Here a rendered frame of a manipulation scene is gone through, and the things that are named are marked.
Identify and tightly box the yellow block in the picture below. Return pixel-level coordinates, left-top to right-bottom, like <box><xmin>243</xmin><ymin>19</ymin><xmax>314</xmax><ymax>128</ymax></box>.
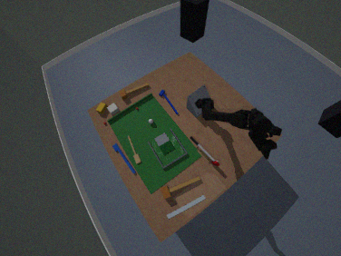
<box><xmin>96</xmin><ymin>102</ymin><xmax>108</xmax><ymax>114</ymax></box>

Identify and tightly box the green putting mat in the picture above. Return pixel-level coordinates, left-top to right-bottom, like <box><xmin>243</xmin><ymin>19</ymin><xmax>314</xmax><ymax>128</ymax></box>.
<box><xmin>109</xmin><ymin>95</ymin><xmax>200</xmax><ymax>194</ymax></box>

